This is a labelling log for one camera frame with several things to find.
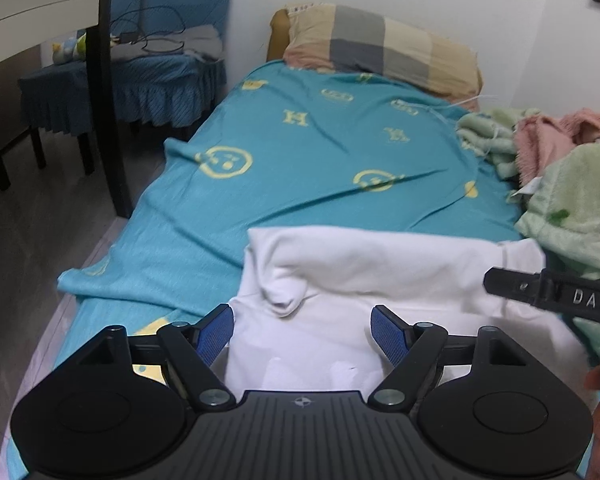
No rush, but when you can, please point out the white t-shirt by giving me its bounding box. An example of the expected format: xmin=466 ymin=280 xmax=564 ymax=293
xmin=224 ymin=226 xmax=588 ymax=394

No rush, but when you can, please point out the green cartoon fleece blanket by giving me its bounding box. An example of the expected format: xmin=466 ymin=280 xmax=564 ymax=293
xmin=454 ymin=106 xmax=600 ymax=361

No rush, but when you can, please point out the pink fleece blanket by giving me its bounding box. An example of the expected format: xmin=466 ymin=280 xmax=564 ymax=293
xmin=514 ymin=108 xmax=600 ymax=185

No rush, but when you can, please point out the teal patterned bed sheet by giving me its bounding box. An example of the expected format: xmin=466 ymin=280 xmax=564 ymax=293
xmin=2 ymin=58 xmax=596 ymax=480

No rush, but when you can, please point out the grey cloth on chair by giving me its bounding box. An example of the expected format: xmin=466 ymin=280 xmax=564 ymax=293
xmin=111 ymin=25 xmax=224 ymax=62

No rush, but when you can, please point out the yellow green plush toy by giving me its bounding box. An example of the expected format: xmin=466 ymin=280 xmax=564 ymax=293
xmin=52 ymin=34 xmax=86 ymax=65

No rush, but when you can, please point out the plaid pillow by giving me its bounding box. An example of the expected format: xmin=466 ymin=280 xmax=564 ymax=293
xmin=266 ymin=3 xmax=483 ymax=112

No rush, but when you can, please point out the blue covered chair near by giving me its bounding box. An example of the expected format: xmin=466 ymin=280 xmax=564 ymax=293
xmin=18 ymin=0 xmax=240 ymax=176

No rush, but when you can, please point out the white black desk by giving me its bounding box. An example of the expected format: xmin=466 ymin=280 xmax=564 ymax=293
xmin=0 ymin=0 xmax=133 ymax=218

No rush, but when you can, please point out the white charging cable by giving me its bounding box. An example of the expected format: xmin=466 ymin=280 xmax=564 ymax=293
xmin=394 ymin=93 xmax=512 ymax=156

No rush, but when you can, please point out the black cable on chair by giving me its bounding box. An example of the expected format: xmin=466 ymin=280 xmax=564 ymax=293
xmin=109 ymin=5 xmax=187 ymax=56

